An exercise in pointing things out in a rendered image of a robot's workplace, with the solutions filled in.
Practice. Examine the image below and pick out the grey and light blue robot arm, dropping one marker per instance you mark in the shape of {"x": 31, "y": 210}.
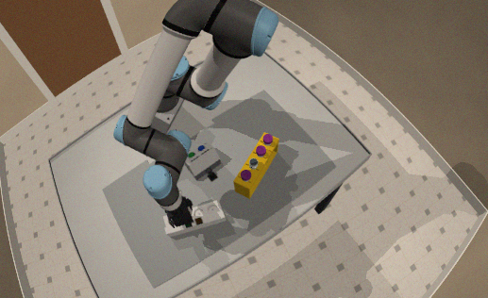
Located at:
{"x": 242, "y": 27}

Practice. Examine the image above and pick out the grey key housing with blue and green buttons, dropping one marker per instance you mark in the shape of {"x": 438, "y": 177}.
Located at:
{"x": 202, "y": 161}

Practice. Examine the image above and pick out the purple round cap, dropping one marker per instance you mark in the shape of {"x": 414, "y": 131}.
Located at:
{"x": 267, "y": 139}
{"x": 260, "y": 150}
{"x": 245, "y": 175}

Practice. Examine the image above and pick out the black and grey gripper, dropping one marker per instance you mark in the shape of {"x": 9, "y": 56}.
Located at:
{"x": 179, "y": 219}

